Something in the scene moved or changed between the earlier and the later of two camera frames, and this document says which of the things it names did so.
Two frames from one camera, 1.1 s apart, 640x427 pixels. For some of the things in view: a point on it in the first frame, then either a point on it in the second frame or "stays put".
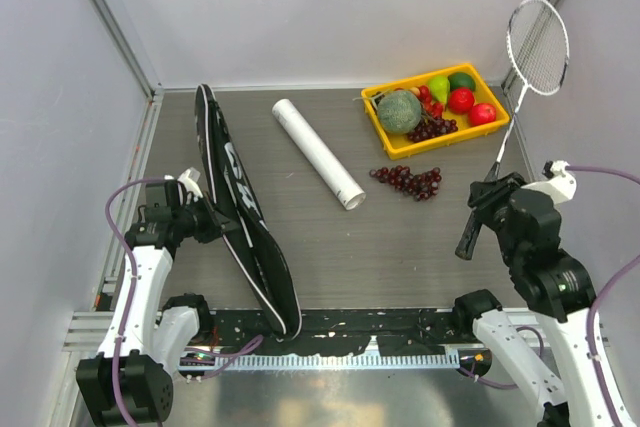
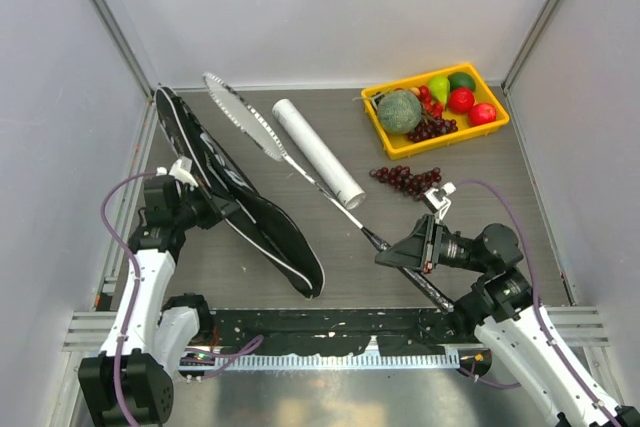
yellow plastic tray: (399, 146) stays put
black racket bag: (256, 246) -> (263, 223)
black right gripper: (483, 193) -> (412, 251)
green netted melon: (399, 111) stays put
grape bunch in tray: (430, 128) stays put
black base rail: (343, 332) stays put
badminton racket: (538, 43) -> (249, 122)
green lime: (461, 80) stays put
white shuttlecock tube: (349, 197) stays put
